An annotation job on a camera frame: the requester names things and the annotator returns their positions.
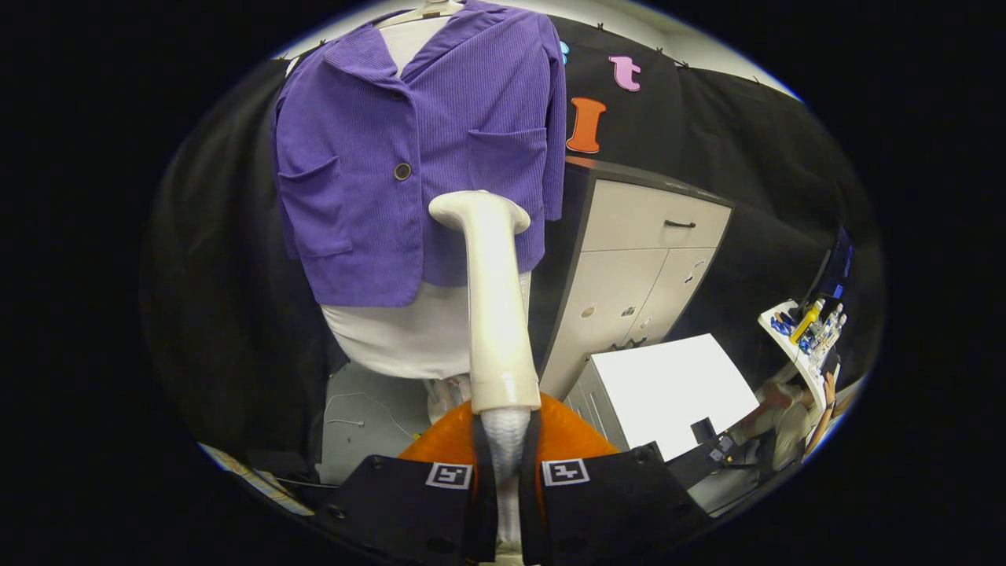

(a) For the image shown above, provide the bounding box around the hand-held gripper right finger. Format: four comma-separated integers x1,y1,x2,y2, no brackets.
519,393,708,566

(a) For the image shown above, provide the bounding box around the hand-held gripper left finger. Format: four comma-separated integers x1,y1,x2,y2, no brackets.
314,399,500,566

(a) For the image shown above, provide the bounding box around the white garment steamer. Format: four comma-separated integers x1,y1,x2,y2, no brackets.
428,190,543,566

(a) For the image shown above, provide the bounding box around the purple corduroy jacket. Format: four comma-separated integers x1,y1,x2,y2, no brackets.
271,0,568,307

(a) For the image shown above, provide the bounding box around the white drawer unit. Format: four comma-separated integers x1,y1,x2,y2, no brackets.
564,333,762,463

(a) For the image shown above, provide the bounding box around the white mannequin torso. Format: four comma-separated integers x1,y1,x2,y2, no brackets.
321,14,535,425

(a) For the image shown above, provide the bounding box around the grey cabinet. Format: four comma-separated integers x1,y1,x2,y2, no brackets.
528,156,736,402

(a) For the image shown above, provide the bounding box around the white side table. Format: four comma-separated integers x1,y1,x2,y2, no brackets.
758,299,846,410

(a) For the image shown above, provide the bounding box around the yellow bottle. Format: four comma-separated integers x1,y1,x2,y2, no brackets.
790,303,824,345

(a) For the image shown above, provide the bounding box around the group of small bottles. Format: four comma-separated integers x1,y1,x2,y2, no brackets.
774,299,850,370

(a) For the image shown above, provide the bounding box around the computer monitor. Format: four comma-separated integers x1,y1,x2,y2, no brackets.
813,226,856,303

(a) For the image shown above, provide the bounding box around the thin white floor cable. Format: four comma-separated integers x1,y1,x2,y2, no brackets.
324,391,417,441

